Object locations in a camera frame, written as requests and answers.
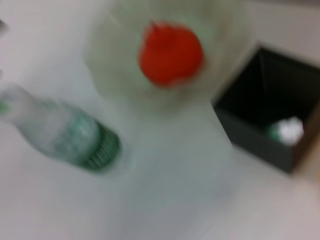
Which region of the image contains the red orange fruit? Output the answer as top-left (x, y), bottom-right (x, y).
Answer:
top-left (138, 19), bottom-right (205, 88)

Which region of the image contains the mint green pen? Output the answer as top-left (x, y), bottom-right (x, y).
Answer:
top-left (266, 117), bottom-right (305, 146)

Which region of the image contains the clear green label water bottle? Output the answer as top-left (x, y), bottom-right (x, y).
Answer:
top-left (0, 83), bottom-right (121, 175)

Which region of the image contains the translucent wavy fruit plate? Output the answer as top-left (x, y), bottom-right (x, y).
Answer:
top-left (84, 0), bottom-right (249, 114)

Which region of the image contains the black mesh pen holder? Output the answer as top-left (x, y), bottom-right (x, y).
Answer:
top-left (211, 44), bottom-right (320, 175)

